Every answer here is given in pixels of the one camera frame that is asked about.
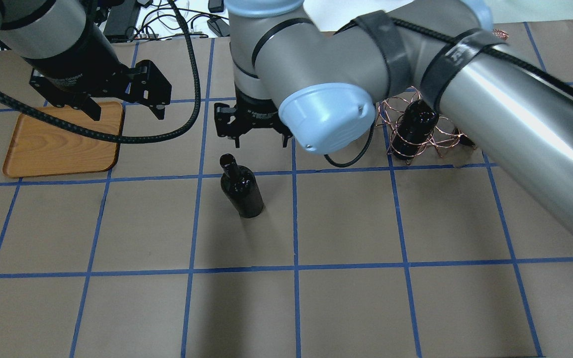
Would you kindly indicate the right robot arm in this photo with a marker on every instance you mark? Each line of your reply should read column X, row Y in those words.
column 326, row 88

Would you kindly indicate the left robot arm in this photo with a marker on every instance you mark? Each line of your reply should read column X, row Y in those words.
column 40, row 29

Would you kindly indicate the copper wire bottle basket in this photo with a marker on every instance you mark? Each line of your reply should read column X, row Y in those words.
column 446, row 135

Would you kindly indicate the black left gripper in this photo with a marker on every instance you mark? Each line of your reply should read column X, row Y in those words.
column 78, row 63

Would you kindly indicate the dark wine bottle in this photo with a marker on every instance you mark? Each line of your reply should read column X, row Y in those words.
column 416, row 126
column 240, row 187

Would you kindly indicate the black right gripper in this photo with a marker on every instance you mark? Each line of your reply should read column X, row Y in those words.
column 255, row 112

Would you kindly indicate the wooden tray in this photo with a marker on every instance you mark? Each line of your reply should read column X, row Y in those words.
column 38, row 149

